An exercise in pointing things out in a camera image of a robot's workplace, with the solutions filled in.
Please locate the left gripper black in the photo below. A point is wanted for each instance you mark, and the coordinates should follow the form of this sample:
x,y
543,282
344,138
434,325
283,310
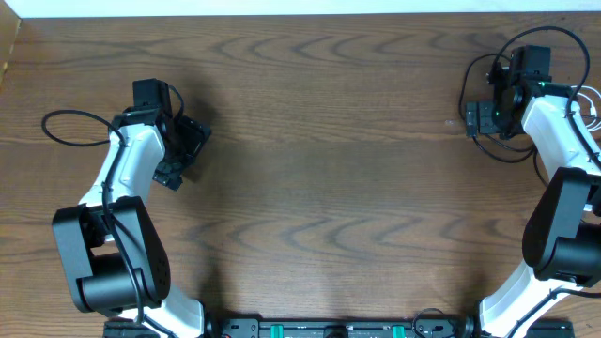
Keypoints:
x,y
197,131

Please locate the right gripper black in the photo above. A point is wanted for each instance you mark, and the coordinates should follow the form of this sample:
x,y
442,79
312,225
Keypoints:
x,y
485,123

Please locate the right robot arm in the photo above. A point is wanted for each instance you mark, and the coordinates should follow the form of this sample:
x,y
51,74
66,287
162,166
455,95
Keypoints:
x,y
560,252

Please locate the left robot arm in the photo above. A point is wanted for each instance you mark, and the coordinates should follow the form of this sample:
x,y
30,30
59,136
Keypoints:
x,y
113,258

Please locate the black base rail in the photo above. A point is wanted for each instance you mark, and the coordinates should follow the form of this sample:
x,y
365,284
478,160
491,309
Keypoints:
x,y
424,327

